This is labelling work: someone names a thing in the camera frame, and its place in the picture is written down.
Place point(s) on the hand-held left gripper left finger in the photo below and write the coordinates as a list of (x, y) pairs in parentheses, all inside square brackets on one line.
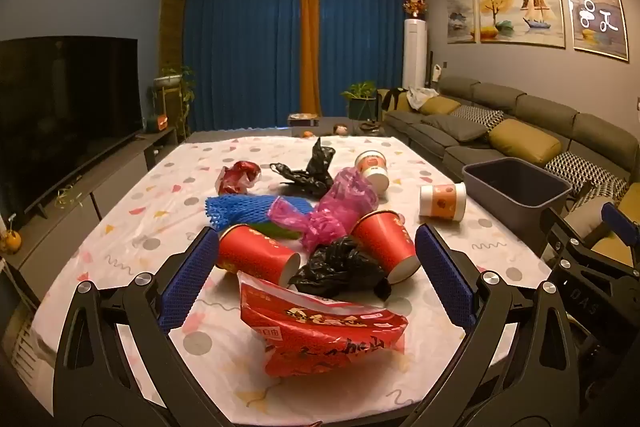
[(190, 277)]

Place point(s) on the black plastic bag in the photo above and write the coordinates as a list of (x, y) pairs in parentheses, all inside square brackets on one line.
[(312, 174), (340, 267)]

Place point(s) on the red snack bag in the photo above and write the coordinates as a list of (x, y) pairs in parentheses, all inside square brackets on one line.
[(320, 327)]

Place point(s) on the white standing air conditioner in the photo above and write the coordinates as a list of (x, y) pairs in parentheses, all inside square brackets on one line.
[(415, 52)]

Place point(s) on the small yellow cushion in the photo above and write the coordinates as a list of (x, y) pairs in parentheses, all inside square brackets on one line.
[(440, 105)]

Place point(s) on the grey coffee table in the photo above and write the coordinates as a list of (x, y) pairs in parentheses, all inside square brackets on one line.
[(240, 134)]

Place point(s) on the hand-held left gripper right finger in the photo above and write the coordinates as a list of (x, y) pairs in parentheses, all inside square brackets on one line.
[(445, 277)]

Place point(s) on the blue curtain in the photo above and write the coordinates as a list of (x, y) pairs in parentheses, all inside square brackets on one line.
[(365, 42), (240, 52)]

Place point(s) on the grey plastic bin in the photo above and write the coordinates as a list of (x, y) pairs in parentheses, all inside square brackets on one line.
[(515, 212)]

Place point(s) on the pink plastic bag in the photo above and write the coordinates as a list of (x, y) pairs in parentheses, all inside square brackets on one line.
[(310, 222), (350, 189)]

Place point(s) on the blue foam net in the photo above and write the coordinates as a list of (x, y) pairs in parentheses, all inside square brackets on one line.
[(235, 209)]

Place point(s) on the small orange radio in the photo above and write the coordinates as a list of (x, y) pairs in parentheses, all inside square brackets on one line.
[(159, 123)]

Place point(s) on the small doll figure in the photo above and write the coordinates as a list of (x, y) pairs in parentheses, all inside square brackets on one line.
[(342, 130)]

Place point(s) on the orange curtain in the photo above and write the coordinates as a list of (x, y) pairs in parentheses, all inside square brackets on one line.
[(309, 42)]

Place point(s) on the orange gourd ornament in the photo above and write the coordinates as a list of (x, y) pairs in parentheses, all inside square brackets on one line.
[(11, 242)]

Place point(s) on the small landscape painting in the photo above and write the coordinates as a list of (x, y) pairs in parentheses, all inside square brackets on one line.
[(460, 14)]

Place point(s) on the white cloth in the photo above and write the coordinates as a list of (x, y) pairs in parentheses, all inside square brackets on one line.
[(422, 96)]

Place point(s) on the trailing plant on stand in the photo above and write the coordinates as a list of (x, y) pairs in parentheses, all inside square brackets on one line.
[(167, 81)]

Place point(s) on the painting with white scribbles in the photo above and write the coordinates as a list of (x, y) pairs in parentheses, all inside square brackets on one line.
[(597, 14)]

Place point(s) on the black cloth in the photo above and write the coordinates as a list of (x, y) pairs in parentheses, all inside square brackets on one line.
[(395, 98)]

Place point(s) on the glass teapot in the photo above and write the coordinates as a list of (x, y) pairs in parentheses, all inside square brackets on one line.
[(370, 125)]

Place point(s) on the beige cushion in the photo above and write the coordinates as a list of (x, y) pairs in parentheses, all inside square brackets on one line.
[(587, 219)]

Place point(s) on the red plastic bag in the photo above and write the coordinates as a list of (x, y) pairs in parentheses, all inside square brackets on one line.
[(237, 177)]

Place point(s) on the grey sofa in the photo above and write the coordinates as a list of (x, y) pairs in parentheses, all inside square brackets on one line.
[(545, 112)]

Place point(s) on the grey cushion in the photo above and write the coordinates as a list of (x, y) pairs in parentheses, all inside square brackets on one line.
[(452, 127)]

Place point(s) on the large yellow cushion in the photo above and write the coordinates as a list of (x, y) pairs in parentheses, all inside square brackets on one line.
[(525, 142)]

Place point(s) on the red paper cup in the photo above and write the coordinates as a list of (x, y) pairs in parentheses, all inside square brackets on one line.
[(250, 252), (380, 237)]

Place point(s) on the grey TV cabinet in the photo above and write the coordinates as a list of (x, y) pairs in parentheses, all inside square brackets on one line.
[(115, 177)]

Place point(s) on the tree and sailboat painting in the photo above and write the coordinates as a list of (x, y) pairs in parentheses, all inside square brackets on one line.
[(520, 9)]

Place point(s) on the black white patterned cushion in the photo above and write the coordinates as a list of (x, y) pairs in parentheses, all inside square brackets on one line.
[(482, 116), (585, 172)]

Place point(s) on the green packet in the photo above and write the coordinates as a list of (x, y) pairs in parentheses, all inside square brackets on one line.
[(280, 230)]

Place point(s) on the artificial flower bouquet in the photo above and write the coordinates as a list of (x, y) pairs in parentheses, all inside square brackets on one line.
[(415, 4)]

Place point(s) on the potted plant in green pot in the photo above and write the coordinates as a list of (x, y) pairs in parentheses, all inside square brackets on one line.
[(361, 104)]

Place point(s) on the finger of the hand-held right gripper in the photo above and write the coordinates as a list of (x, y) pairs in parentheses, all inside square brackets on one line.
[(617, 219), (560, 232)]

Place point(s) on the black television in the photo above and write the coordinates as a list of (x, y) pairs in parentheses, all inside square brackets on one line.
[(60, 117)]

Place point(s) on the printed cardboard box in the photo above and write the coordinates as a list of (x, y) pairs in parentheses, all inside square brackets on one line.
[(302, 120)]

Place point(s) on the white orange paper cup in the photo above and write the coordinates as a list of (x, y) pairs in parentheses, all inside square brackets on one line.
[(442, 202), (372, 167)]

